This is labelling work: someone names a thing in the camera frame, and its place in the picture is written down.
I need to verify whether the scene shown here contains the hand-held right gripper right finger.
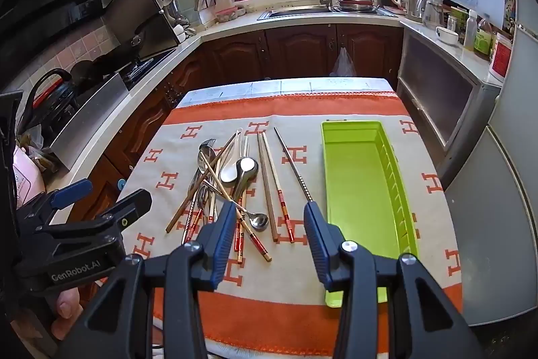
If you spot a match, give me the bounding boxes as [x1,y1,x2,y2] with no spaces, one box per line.
[303,201,484,359]

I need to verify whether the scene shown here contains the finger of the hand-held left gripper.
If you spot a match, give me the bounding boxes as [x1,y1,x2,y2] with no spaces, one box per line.
[36,188,153,247]
[17,178,94,226]

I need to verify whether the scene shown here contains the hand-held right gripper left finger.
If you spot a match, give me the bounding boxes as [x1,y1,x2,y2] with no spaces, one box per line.
[56,200,238,359]

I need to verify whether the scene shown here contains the spoon with red striped handle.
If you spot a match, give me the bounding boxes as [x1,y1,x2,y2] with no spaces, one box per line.
[182,186,211,245]

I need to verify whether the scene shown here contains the small slim steel spoon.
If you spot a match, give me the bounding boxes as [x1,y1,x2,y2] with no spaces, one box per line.
[202,180,270,232]

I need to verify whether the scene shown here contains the brown wooden chopstick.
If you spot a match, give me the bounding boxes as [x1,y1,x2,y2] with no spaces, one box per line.
[257,133,279,243]
[166,135,238,234]

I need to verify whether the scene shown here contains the white ceramic spoon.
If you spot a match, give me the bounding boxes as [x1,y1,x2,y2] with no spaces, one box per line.
[219,129,245,184]

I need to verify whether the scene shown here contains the green plastic tray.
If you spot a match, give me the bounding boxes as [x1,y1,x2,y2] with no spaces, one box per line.
[320,120,420,307]

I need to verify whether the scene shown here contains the large steel spoon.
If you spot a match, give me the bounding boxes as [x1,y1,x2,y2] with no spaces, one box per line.
[229,157,259,204]

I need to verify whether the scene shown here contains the steel chopstick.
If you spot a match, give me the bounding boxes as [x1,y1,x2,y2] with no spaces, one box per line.
[273,126,314,204]

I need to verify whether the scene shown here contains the person's left hand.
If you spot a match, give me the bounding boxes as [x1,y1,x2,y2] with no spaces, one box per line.
[49,284,87,340]

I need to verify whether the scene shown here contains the pink plastic bag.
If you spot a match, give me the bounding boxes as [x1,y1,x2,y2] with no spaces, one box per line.
[12,144,48,209]

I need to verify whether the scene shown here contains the stainless steel splash panel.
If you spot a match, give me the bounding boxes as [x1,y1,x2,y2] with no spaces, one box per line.
[48,73,129,170]

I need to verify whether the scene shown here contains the black electric cooker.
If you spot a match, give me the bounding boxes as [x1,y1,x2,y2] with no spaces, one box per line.
[17,69,85,133]

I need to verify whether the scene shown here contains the orange and beige printed blanket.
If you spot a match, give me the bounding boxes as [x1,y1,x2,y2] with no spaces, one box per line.
[113,92,463,359]

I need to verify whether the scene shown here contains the black gas stove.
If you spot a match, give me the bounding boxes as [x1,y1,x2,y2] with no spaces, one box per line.
[121,48,178,91]

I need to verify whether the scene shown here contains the black wok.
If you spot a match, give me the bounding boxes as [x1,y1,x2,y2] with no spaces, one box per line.
[90,34,146,74]

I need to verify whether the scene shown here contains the white plastic bag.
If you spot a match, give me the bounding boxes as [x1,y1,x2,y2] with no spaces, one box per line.
[330,47,357,77]

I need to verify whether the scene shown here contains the silver refrigerator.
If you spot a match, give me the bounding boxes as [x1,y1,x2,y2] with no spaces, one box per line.
[443,0,538,327]

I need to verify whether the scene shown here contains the stainless steel kitchen rack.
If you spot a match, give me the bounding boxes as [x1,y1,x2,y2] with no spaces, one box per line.
[139,0,186,61]

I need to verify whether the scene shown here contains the brown wooden kitchen cabinets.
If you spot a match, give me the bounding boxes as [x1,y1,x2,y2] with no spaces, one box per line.
[67,25,404,225]

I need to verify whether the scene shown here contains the grey cabinet with glass door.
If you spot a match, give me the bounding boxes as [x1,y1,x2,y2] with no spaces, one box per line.
[397,23,505,188]

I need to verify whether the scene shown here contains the steel sink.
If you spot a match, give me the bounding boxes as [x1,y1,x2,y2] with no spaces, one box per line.
[257,5,400,22]

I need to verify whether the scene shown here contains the white bowl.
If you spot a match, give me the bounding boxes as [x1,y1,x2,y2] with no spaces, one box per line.
[436,27,460,46]

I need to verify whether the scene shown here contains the glass jar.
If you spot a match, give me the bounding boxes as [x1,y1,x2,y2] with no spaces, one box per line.
[422,0,446,28]

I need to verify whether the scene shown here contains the red and white container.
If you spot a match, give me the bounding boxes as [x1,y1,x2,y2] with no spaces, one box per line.
[490,32,514,79]

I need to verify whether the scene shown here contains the green label bottle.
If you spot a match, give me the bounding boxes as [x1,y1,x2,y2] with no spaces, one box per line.
[475,19,495,56]

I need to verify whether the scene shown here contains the white plastic bottle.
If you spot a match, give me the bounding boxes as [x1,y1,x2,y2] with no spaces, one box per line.
[464,10,480,51]

